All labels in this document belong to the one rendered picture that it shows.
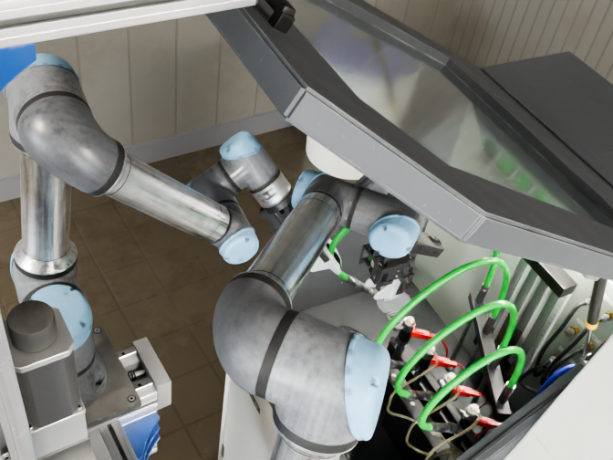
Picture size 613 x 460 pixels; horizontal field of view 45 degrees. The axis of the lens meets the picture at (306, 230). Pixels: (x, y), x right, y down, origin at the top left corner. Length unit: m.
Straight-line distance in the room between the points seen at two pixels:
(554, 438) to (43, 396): 0.87
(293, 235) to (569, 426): 0.62
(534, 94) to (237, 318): 1.03
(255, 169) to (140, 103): 2.07
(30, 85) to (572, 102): 1.14
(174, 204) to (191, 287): 1.86
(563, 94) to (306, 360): 1.08
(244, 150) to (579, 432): 0.79
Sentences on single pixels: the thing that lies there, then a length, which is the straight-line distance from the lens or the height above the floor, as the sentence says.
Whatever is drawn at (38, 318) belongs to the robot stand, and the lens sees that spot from 1.01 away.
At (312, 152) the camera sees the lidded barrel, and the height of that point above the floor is 0.06.
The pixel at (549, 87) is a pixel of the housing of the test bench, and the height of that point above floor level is 1.50.
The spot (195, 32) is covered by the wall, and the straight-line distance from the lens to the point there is 3.40.
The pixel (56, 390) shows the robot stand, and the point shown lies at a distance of 1.08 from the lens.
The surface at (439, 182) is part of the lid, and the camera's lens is 0.72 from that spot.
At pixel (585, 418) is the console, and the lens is 1.38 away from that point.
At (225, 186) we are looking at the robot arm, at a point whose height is 1.39.
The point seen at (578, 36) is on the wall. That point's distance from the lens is 3.79.
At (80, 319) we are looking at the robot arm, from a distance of 1.40.
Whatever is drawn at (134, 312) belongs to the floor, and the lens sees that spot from 3.02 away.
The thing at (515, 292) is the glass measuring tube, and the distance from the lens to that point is 1.76.
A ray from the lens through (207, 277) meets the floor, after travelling 3.14.
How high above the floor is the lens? 2.35
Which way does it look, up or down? 44 degrees down
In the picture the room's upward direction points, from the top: 11 degrees clockwise
